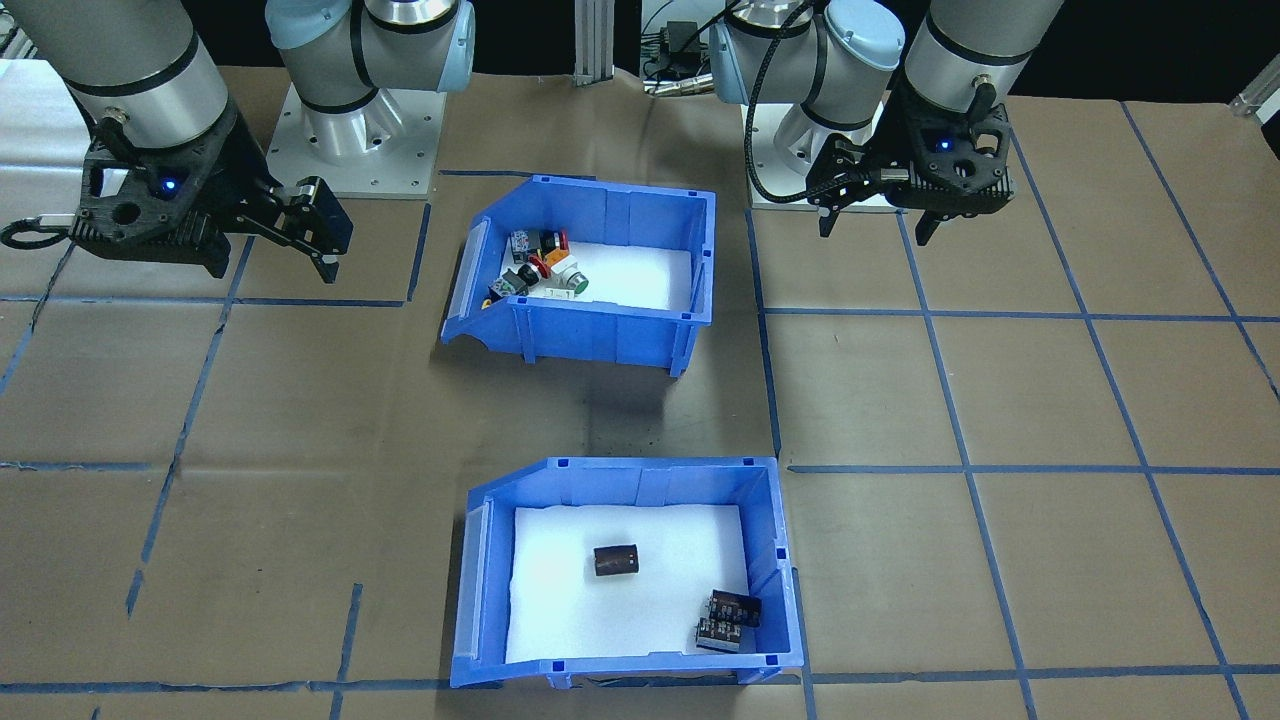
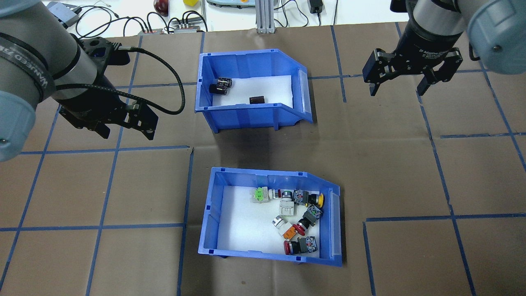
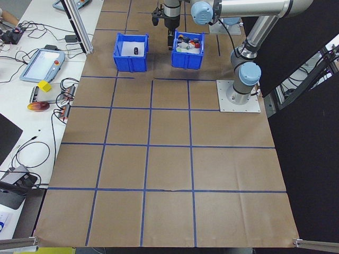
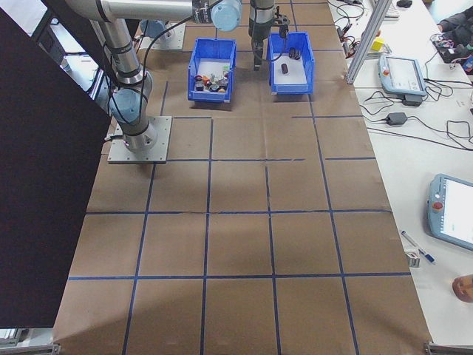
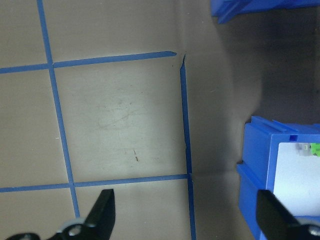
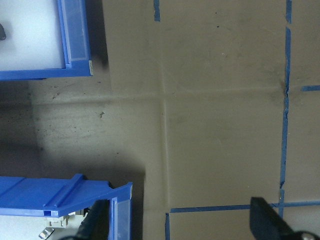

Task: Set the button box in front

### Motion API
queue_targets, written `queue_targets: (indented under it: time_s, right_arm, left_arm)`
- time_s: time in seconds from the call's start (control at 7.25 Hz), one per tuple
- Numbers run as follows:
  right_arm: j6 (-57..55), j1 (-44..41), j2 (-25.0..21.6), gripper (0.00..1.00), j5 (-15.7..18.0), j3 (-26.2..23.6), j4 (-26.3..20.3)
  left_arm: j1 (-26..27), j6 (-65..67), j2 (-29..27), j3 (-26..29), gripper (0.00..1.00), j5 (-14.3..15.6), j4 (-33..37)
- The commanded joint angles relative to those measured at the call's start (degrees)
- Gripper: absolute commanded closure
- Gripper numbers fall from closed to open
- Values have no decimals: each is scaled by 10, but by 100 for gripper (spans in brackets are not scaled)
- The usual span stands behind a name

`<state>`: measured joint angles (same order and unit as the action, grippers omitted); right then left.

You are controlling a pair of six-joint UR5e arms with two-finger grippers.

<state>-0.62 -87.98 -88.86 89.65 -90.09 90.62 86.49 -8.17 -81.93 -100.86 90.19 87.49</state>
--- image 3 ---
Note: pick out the V-shaped metal bar frame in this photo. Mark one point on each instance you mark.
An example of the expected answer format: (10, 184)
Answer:
(280, 92)

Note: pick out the grey usb hub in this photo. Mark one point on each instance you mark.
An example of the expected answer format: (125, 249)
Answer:
(18, 176)

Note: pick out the dark green button switch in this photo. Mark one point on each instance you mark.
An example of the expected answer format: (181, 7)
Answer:
(186, 40)

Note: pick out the white desk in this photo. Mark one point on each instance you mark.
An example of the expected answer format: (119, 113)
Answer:
(31, 127)

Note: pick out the red orange oval object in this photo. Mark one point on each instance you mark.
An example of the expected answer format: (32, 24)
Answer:
(38, 106)

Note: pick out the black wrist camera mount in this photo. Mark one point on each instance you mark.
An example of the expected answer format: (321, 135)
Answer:
(156, 18)

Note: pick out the aluminium profile bar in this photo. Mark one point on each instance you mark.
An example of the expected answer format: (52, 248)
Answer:
(317, 245)
(18, 242)

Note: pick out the black flat device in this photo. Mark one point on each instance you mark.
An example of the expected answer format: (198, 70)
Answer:
(10, 198)

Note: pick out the black frame cover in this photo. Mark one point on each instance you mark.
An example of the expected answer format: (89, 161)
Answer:
(312, 172)

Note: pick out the green push button switch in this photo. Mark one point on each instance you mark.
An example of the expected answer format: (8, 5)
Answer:
(188, 47)

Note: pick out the small electronics board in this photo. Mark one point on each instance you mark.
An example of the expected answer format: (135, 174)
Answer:
(12, 35)

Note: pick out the yellow cube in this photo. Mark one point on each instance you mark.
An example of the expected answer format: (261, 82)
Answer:
(44, 86)

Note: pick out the blue plastic button bin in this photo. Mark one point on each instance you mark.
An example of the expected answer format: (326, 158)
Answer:
(186, 61)

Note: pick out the white blue paper sheet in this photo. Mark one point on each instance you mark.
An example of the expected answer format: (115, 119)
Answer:
(4, 221)

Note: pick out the yellow strip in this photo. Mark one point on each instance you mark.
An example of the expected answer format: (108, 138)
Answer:
(37, 250)

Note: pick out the orange black usb adapter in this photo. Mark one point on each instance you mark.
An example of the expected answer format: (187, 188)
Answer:
(65, 111)
(70, 90)

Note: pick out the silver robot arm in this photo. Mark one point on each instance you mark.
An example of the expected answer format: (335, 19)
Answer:
(265, 8)

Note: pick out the blue plastic module bin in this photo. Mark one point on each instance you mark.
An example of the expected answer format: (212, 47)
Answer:
(129, 64)

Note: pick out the black power adapter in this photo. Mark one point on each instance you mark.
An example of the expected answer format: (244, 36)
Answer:
(70, 39)
(51, 47)

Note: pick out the small black block module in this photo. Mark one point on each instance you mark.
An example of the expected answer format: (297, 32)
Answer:
(136, 50)

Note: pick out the pile of push-button switches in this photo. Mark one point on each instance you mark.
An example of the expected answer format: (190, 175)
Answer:
(194, 50)

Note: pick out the aluminium profile post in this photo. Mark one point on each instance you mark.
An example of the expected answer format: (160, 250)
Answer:
(80, 29)

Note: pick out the white foam bin liner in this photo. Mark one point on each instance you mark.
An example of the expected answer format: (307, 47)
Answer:
(128, 47)

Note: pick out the flat metal tray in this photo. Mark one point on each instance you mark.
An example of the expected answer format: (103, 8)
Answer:
(35, 96)

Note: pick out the white square base plate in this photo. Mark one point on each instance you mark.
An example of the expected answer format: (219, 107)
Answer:
(219, 30)
(225, 105)

